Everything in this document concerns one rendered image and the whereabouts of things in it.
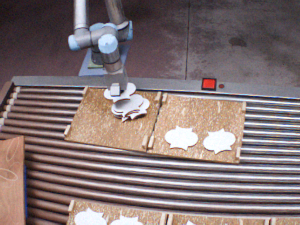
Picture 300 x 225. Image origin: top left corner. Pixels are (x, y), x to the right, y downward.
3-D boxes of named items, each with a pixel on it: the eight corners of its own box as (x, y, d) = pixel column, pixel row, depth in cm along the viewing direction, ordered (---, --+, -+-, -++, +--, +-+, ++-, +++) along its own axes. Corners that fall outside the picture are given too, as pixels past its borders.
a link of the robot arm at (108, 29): (91, 24, 158) (90, 38, 150) (116, 20, 157) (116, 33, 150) (95, 38, 164) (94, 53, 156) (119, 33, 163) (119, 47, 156)
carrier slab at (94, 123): (88, 89, 196) (87, 87, 195) (163, 95, 186) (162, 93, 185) (65, 141, 174) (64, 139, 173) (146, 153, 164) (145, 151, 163)
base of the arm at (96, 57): (94, 49, 223) (89, 37, 215) (117, 47, 221) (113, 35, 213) (89, 66, 214) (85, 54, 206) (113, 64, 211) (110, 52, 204)
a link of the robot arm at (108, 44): (116, 30, 148) (116, 43, 143) (120, 50, 157) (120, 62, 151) (97, 34, 149) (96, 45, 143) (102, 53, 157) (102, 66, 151)
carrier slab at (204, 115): (165, 96, 185) (165, 94, 184) (246, 105, 175) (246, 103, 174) (147, 154, 164) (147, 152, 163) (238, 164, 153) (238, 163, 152)
